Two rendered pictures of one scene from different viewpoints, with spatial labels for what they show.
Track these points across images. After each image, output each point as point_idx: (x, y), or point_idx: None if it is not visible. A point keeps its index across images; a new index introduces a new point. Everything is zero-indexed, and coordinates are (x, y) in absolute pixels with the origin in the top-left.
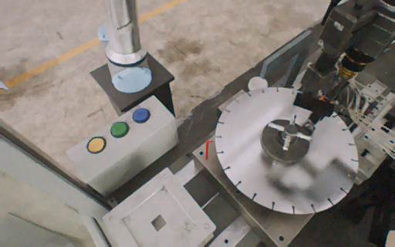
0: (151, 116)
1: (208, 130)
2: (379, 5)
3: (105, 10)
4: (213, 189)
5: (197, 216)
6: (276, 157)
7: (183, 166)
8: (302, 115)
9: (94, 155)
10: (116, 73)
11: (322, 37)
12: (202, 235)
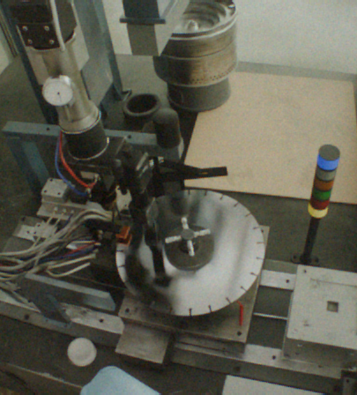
0: None
1: (189, 370)
2: (107, 152)
3: None
4: (253, 320)
5: (303, 282)
6: (213, 242)
7: (252, 364)
8: (148, 246)
9: None
10: None
11: (144, 187)
12: (311, 270)
